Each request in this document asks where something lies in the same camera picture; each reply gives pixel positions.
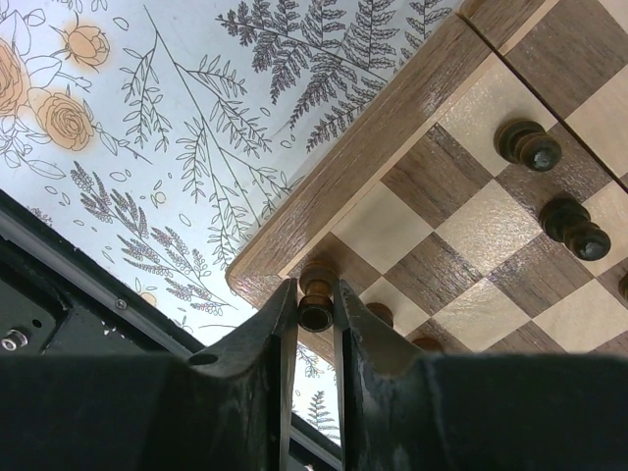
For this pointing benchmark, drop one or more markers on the dark chess rook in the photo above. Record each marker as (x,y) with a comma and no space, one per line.
(316,307)

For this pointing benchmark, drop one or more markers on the wooden chess board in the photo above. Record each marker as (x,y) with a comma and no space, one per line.
(480,203)

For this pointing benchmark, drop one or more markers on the floral table mat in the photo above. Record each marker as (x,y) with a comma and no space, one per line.
(158,137)

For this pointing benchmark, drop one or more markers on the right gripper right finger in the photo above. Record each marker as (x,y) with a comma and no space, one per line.
(402,408)

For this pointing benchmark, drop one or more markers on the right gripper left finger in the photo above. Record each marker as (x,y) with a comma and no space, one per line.
(226,407)

